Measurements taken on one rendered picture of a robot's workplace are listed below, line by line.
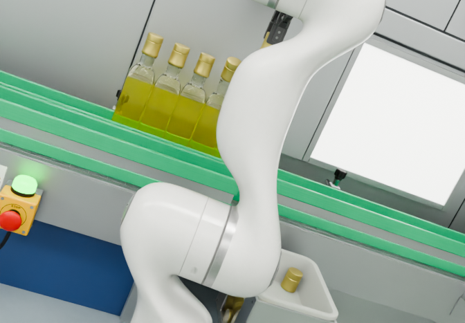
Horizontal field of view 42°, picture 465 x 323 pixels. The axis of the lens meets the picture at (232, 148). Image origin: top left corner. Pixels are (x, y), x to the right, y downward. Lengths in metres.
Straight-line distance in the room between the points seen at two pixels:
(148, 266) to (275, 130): 0.25
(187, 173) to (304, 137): 0.39
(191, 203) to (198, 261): 0.08
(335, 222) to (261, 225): 0.63
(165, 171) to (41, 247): 0.30
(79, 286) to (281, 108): 0.71
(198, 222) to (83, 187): 0.44
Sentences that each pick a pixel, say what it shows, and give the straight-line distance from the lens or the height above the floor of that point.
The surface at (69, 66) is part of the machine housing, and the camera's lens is 1.47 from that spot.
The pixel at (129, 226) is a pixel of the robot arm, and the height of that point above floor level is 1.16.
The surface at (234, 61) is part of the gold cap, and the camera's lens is 1.28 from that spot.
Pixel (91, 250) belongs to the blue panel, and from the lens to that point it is 1.31.
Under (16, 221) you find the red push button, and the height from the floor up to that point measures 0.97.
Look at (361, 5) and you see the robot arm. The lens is 0.82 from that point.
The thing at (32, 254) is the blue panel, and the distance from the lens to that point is 1.33.
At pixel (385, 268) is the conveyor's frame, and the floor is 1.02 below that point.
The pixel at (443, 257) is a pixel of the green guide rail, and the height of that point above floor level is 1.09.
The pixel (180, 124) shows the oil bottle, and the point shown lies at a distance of 1.30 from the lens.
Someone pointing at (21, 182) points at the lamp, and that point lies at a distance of 1.18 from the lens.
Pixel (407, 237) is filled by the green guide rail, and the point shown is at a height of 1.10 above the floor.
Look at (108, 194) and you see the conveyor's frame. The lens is 1.22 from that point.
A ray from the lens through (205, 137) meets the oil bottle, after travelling 1.31.
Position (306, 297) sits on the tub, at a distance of 1.33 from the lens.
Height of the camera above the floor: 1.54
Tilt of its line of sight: 16 degrees down
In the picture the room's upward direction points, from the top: 23 degrees clockwise
